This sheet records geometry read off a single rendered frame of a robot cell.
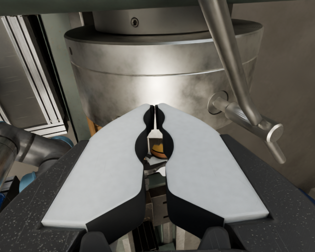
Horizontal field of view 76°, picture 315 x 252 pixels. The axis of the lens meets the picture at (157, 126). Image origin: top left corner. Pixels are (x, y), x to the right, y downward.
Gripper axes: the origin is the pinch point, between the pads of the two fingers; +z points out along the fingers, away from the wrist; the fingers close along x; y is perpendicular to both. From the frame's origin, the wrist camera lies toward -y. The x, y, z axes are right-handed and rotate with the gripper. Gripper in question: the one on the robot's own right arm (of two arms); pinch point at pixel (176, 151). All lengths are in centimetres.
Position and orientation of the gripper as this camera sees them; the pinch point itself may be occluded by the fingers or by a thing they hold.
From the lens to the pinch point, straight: 51.2
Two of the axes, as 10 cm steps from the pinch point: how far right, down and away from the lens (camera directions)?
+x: 2.7, 5.1, -8.2
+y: 0.4, 8.4, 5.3
